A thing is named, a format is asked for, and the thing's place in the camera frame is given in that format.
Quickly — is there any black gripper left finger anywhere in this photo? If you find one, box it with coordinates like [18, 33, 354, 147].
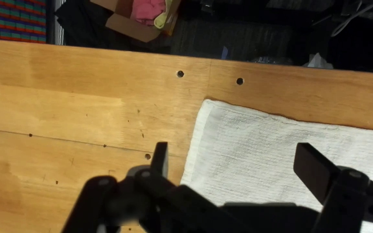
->
[62, 142, 249, 233]

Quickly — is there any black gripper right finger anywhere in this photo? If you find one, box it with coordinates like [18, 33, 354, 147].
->
[293, 142, 373, 233]

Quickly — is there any white terry towel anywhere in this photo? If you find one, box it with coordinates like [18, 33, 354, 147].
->
[179, 98, 373, 232]

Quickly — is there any white crumpled plastic bag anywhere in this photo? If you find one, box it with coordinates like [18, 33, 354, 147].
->
[303, 52, 336, 70]

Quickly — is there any open cardboard box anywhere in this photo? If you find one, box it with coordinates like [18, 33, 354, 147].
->
[88, 0, 184, 44]

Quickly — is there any pink cloth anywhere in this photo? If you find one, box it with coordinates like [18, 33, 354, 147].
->
[128, 0, 167, 28]

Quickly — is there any multicoloured patterned board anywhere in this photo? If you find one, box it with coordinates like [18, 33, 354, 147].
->
[0, 0, 49, 44]

